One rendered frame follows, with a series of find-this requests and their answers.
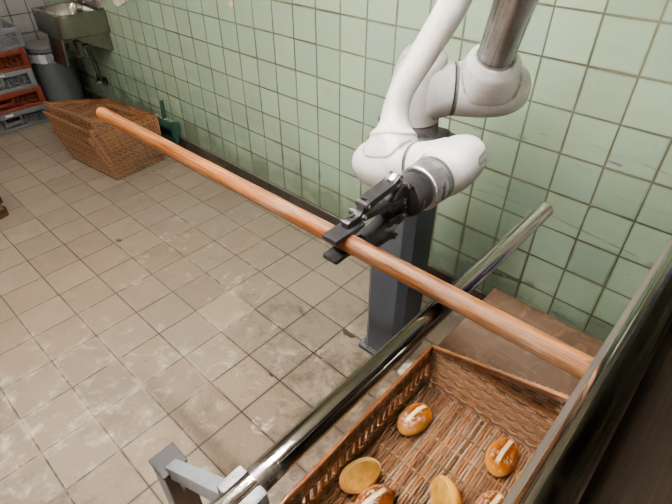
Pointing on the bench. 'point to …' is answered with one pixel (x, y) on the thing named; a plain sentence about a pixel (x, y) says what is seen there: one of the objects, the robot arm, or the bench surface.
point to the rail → (603, 399)
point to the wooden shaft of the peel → (479, 310)
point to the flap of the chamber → (628, 430)
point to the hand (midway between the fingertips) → (343, 240)
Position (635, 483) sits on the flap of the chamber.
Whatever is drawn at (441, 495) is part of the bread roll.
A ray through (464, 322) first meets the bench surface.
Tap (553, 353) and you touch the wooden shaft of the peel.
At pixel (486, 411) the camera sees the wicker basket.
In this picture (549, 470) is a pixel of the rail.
